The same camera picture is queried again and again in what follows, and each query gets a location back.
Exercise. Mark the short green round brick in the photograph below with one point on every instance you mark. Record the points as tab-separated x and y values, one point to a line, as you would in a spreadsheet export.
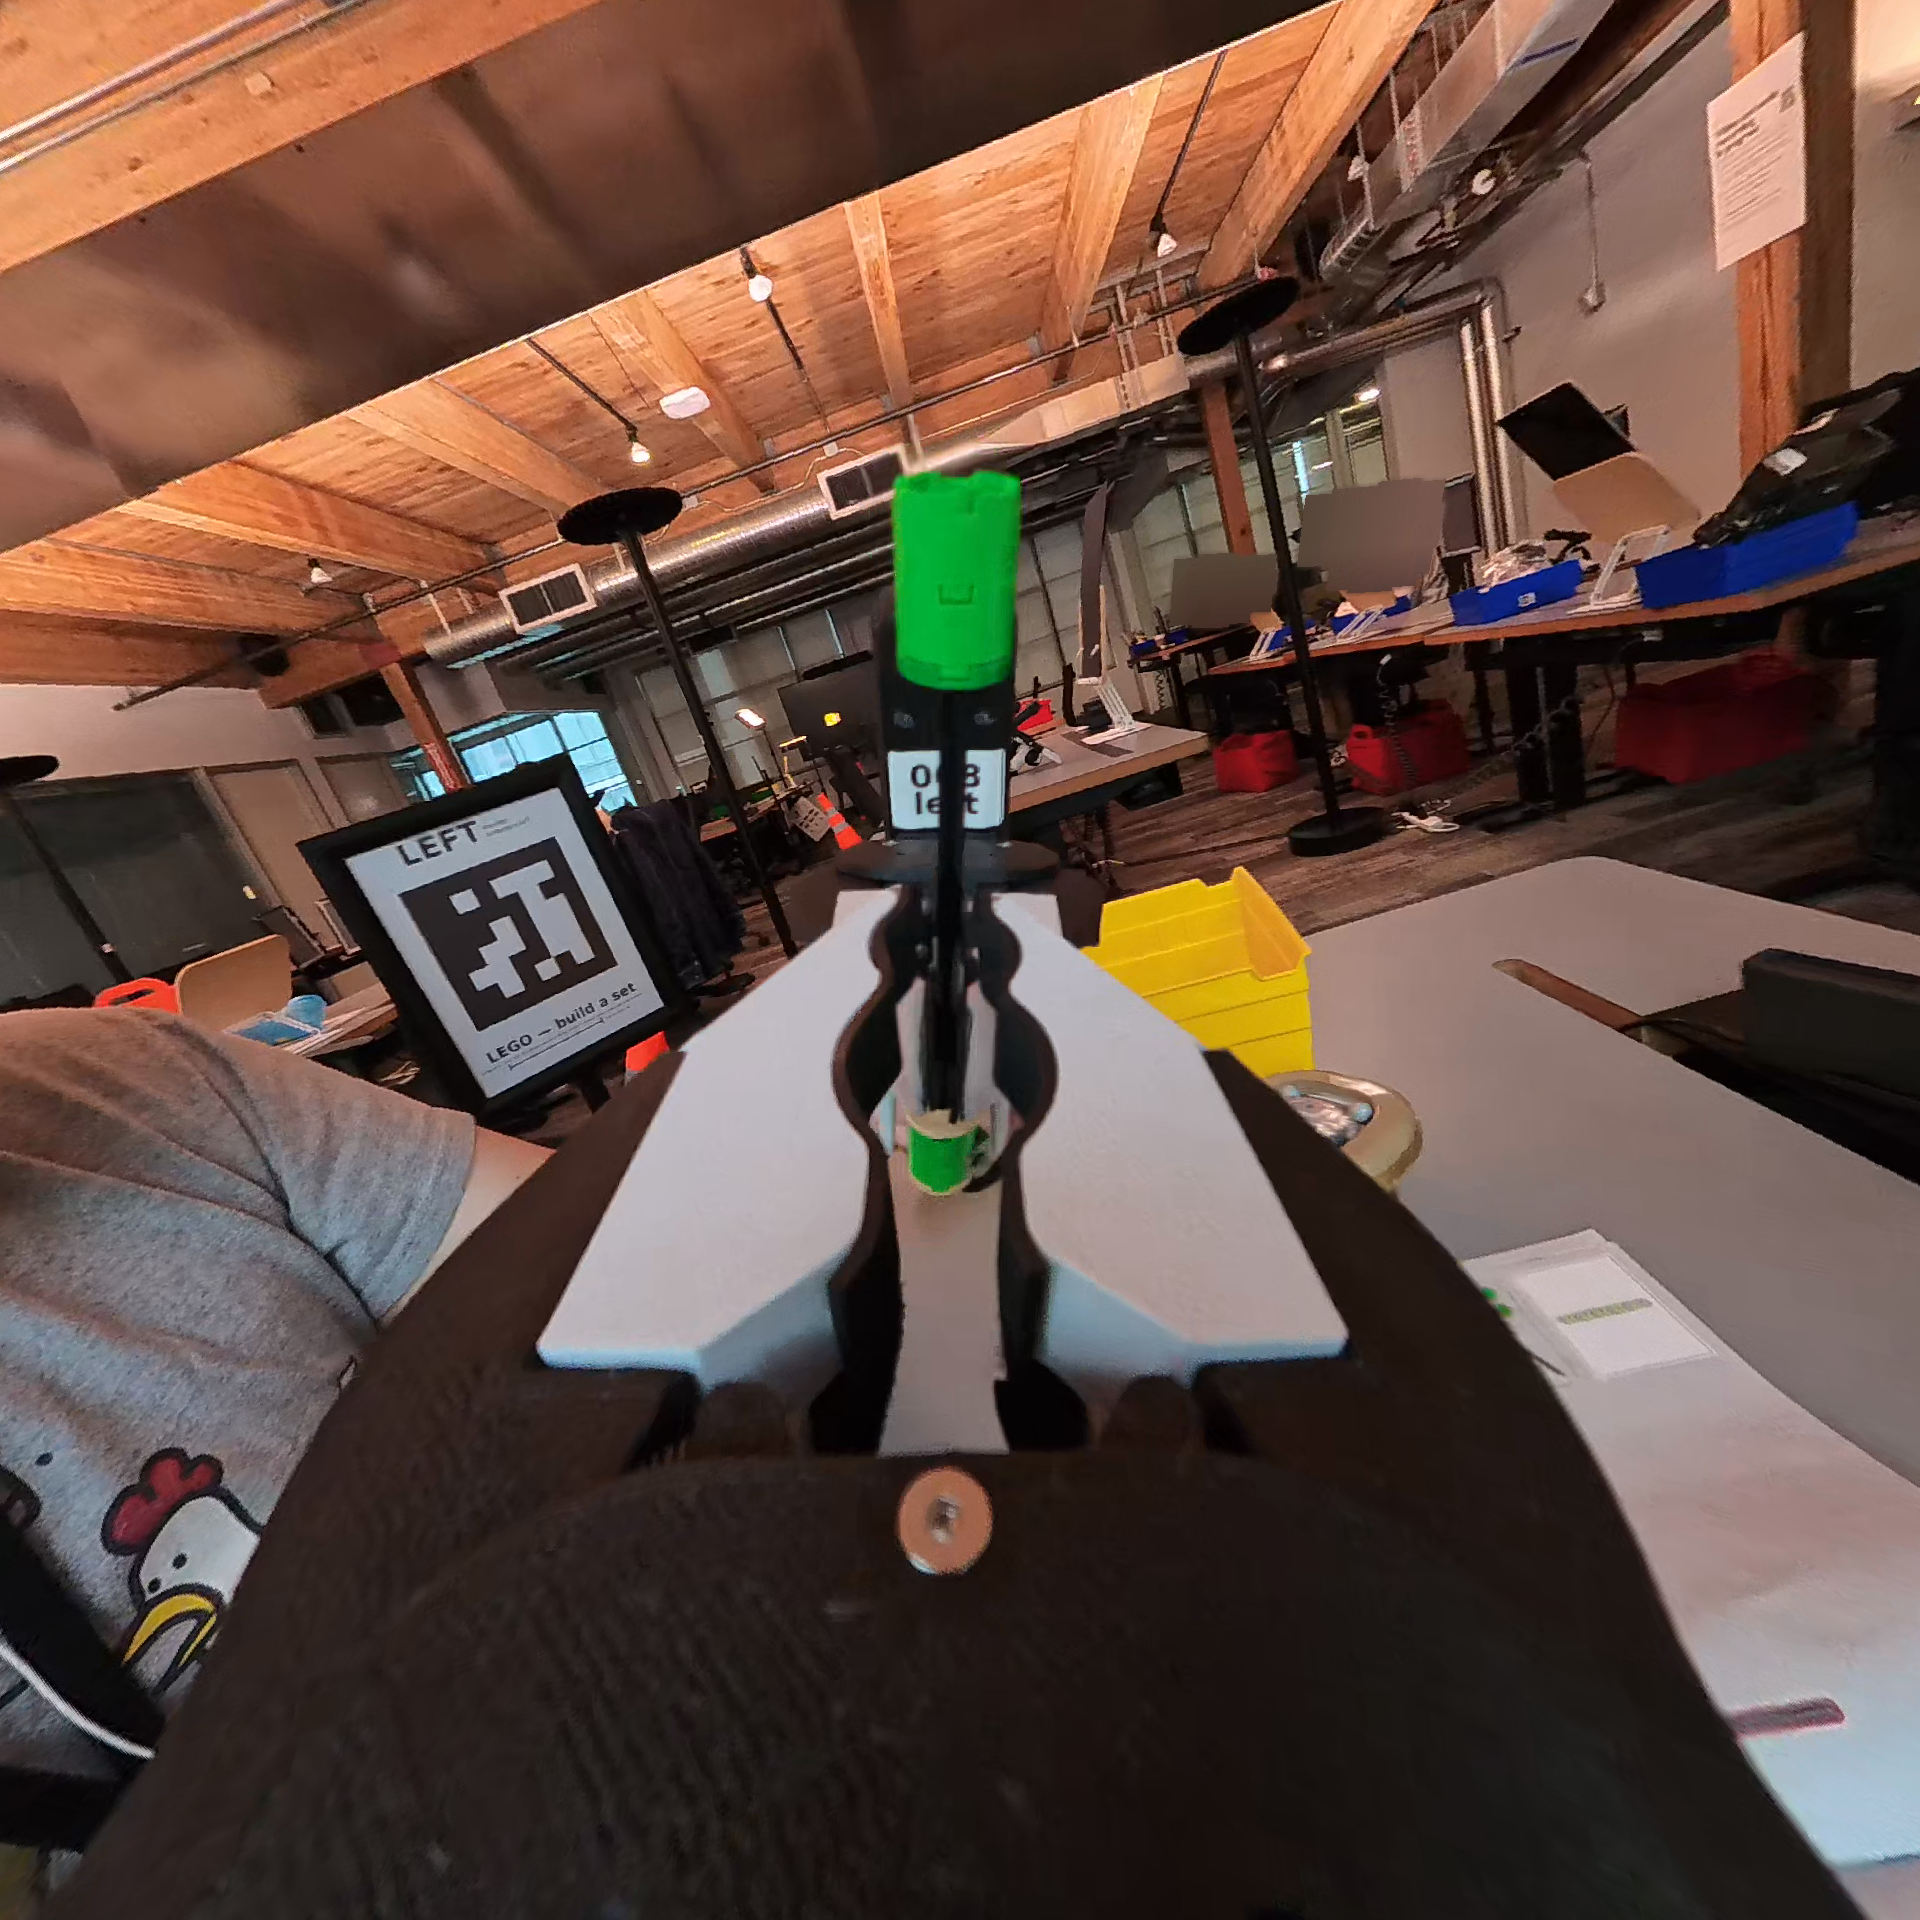
942	1163

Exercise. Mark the white ceiling sensor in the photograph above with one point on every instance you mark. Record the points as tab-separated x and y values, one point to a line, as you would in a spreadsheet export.
685	402

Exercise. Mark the white ceiling vent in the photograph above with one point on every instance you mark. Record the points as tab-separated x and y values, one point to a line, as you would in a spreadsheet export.
863	481
542	597

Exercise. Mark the tall green cylinder brick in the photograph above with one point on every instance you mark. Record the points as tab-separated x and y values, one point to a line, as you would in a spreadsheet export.
957	579

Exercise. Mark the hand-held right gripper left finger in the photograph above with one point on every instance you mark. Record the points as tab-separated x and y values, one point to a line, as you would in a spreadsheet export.
704	1200

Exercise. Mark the blue storage bin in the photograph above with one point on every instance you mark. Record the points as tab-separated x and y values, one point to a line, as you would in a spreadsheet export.
1749	559
1514	597

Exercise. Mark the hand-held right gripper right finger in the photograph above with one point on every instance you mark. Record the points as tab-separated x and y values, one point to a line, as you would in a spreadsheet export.
1171	1200

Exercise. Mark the dark computer monitor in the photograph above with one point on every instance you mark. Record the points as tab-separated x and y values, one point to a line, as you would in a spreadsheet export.
824	705

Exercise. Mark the grey desk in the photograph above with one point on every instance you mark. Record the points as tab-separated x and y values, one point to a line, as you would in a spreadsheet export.
1500	1080

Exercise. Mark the black pole stand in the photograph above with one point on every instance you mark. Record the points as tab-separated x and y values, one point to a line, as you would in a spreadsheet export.
1274	570
44	840
674	674

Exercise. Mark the orange traffic cone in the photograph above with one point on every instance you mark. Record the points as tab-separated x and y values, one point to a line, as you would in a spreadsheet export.
647	1053
824	821

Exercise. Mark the red storage bin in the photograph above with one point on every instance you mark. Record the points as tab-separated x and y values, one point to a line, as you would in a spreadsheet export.
1256	761
1403	750
1724	722

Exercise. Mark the wooden chair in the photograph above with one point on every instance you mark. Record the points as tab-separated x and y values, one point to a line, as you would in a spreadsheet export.
232	982

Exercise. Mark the framed marker sign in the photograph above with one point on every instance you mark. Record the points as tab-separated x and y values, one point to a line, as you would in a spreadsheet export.
502	930

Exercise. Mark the white paper notice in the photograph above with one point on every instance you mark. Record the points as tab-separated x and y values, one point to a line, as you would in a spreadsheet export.
1755	150

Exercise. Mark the black rectangular case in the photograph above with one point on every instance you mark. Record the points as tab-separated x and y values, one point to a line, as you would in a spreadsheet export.
1831	1020

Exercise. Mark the open instruction booklet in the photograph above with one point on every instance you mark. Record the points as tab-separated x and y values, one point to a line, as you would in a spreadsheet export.
1724	1575

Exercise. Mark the yellow storage bin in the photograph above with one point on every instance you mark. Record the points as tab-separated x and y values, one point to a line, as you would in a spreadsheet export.
1200	974

